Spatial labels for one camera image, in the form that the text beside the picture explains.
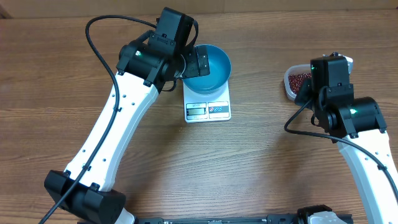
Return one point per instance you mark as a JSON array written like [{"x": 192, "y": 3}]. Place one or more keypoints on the red adzuki beans in container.
[{"x": 297, "y": 80}]

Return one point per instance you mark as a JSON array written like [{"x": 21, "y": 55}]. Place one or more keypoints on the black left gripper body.
[{"x": 189, "y": 68}]

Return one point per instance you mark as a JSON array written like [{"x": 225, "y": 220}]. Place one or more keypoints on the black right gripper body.
[{"x": 305, "y": 95}]

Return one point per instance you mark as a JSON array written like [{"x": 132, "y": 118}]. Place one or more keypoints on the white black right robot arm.
[{"x": 358, "y": 128}]

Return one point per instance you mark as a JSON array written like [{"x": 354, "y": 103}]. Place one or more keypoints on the clear plastic food container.
[{"x": 303, "y": 68}]

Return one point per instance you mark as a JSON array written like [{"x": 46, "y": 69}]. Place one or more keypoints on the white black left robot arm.
[{"x": 165, "y": 53}]

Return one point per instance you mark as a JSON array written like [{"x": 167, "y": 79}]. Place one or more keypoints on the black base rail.
[{"x": 312, "y": 214}]

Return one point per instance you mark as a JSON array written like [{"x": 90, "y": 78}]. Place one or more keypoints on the white digital kitchen scale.
[{"x": 200, "y": 108}]

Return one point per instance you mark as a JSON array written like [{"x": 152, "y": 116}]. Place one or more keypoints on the teal plastic bowl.
[{"x": 219, "y": 66}]

